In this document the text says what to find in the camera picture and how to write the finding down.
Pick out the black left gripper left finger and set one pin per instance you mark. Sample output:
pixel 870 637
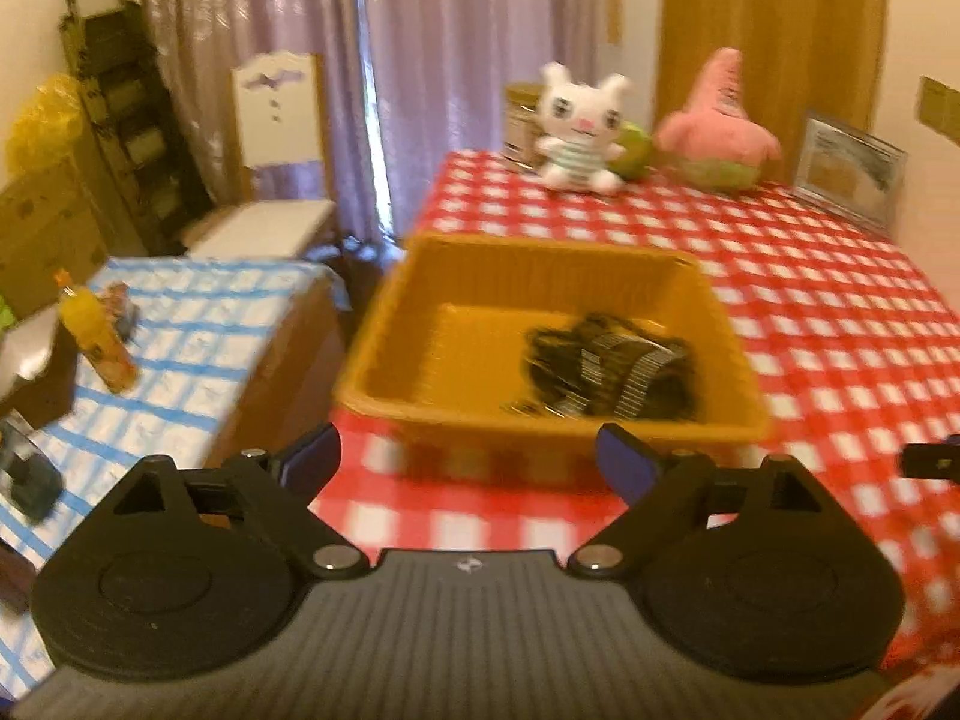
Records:
pixel 179 572

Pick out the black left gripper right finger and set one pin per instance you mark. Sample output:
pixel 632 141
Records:
pixel 756 572

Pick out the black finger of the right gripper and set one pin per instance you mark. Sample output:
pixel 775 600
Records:
pixel 939 461

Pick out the dark beaded jewelry pile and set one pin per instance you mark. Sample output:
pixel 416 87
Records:
pixel 607 367

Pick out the yellow plastic tray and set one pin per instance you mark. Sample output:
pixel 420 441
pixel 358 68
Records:
pixel 513 342

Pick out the red checkered tablecloth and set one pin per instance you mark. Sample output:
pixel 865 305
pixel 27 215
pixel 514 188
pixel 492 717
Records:
pixel 855 352

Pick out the dark brown box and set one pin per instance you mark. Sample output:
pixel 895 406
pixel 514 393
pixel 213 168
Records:
pixel 39 360

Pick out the blue checkered tablecloth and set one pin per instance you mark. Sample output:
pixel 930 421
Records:
pixel 232 354

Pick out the snack cup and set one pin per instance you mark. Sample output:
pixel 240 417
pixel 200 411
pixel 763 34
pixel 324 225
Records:
pixel 122 311

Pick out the orange juice bottle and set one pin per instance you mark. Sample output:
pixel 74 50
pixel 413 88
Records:
pixel 85 317

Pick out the white wooden chair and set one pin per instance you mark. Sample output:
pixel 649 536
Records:
pixel 280 121

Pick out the cardboard box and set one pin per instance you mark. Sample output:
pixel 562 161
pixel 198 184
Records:
pixel 47 224

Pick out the pink starfish plush toy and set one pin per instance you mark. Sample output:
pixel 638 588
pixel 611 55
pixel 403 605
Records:
pixel 711 142

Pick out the black folding rack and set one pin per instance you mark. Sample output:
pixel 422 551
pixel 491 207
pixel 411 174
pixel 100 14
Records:
pixel 134 123

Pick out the wooden door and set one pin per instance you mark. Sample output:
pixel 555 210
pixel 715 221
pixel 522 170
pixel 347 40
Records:
pixel 799 57

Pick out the yellow plastic bag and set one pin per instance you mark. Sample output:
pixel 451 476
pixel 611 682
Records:
pixel 47 126

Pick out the white bunny plush toy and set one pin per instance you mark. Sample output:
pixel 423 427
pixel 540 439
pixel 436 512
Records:
pixel 580 126

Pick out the jar of nuts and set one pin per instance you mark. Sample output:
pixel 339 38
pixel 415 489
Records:
pixel 522 127

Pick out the purple curtain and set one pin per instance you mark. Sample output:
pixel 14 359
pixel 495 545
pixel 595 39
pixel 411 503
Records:
pixel 407 82

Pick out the silver picture frame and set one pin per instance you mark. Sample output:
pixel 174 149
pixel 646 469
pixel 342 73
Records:
pixel 850 173

